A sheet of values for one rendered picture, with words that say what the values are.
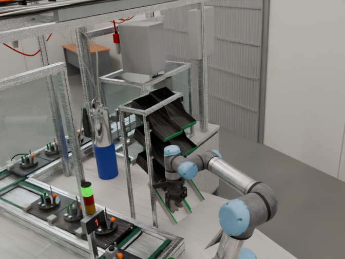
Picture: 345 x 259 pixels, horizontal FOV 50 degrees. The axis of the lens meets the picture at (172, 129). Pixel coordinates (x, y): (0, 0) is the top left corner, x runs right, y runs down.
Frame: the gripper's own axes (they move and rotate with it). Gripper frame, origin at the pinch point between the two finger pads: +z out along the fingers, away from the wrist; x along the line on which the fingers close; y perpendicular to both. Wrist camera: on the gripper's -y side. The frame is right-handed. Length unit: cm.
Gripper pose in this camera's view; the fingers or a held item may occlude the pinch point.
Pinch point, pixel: (171, 210)
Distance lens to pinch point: 188.1
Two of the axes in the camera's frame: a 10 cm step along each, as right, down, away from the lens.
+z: 0.5, 9.1, 4.1
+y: 8.3, 1.9, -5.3
